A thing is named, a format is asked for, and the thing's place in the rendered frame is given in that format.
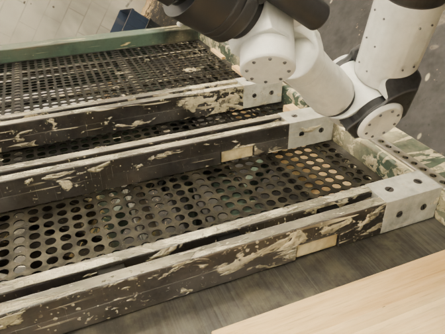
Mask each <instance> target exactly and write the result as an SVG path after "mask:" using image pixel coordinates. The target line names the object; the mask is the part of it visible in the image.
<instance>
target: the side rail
mask: <svg viewBox="0 0 445 334"><path fill-rule="evenodd" d="M188 40H199V39H198V32H197V31H196V30H193V29H192V28H189V27H187V26H186V25H182V27H179V26H177V25H175V26H168V27H157V28H146V29H139V30H127V31H120V32H109V33H103V34H90V35H84V36H73V37H66V38H54V39H48V40H36V41H30V42H18V43H11V44H0V64H2V63H8V62H19V61H25V60H35V59H41V58H51V57H57V56H68V55H74V54H84V53H90V52H100V51H106V50H116V49H123V48H133V47H139V46H149V45H155V44H165V43H171V42H182V41H188Z"/></svg>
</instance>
